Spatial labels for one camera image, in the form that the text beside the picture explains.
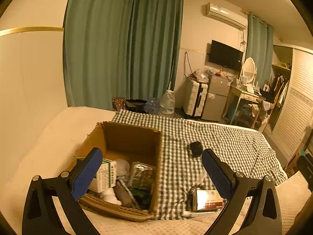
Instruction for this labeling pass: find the red white medicine box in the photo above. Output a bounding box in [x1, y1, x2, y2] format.
[192, 189, 224, 212]

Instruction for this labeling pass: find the white plush toy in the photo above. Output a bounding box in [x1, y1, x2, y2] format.
[100, 188, 122, 206]

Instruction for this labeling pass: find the green white carton box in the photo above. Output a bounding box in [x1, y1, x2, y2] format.
[89, 159, 117, 193]

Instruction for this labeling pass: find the white ointment tube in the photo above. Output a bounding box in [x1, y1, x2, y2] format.
[181, 211, 219, 219]

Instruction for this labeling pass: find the clear tape roll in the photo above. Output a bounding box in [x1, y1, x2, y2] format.
[116, 159, 130, 177]

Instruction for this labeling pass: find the small black object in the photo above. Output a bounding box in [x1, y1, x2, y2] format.
[189, 141, 203, 158]

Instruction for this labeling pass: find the dark-edged white pouch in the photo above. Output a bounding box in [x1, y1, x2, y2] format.
[128, 162, 157, 192]

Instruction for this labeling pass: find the white louvered wardrobe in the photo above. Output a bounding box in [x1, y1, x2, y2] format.
[269, 44, 312, 160]

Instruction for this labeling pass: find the wooden chair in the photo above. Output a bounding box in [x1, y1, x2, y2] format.
[250, 98, 275, 133]

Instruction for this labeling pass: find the white quilted mattress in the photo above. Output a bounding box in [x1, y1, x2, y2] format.
[1, 107, 312, 234]

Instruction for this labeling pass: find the green checkered cloth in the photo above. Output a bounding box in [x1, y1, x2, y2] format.
[113, 110, 288, 220]

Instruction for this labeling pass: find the white dressing table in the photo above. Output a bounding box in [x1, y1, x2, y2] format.
[222, 85, 265, 125]

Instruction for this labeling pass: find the oval vanity mirror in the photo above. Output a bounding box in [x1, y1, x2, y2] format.
[240, 57, 257, 84]

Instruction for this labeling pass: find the grey mini fridge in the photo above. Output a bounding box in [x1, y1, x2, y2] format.
[202, 74, 231, 121]

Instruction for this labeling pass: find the brown cardboard box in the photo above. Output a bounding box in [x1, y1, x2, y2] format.
[75, 121, 162, 222]

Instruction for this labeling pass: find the green curtain right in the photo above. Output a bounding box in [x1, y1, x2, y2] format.
[246, 13, 274, 88]

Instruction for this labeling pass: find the green curtain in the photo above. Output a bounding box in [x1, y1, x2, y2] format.
[63, 0, 183, 110]
[246, 13, 274, 88]

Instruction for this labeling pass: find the white suitcase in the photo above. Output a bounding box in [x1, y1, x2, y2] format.
[183, 80, 208, 117]

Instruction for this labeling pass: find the brown patterned bag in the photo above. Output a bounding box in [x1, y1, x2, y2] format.
[112, 98, 126, 111]

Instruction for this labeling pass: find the large water bottle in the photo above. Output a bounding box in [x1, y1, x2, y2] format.
[159, 90, 175, 117]

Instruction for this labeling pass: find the white air conditioner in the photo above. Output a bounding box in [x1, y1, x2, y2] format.
[206, 3, 248, 30]

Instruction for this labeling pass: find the green curtain left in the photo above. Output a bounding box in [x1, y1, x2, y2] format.
[63, 0, 183, 110]

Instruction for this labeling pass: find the wall mounted television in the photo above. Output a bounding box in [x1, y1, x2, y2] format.
[209, 40, 244, 72]

